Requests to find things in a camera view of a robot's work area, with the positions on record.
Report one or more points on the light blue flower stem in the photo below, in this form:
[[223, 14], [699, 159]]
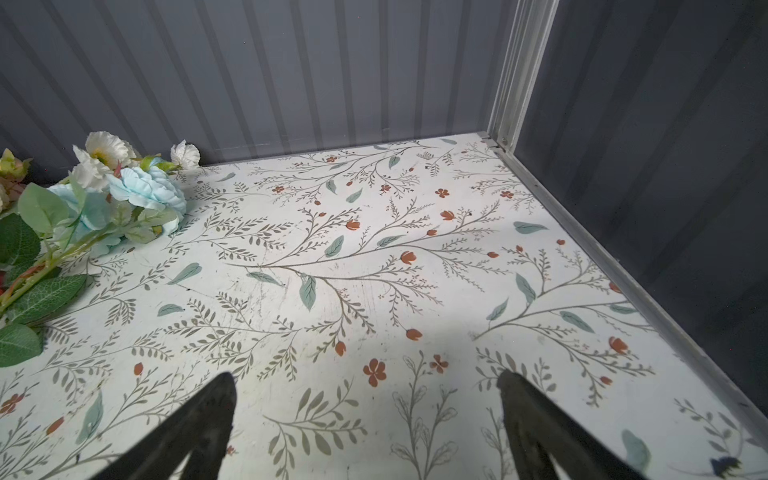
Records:
[[89, 212]]

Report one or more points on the white small flower stem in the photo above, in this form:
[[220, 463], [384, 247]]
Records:
[[106, 155]]

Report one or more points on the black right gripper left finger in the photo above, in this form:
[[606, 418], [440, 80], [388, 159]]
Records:
[[194, 438]]

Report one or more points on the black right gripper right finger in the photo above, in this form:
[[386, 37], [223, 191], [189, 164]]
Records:
[[545, 439]]

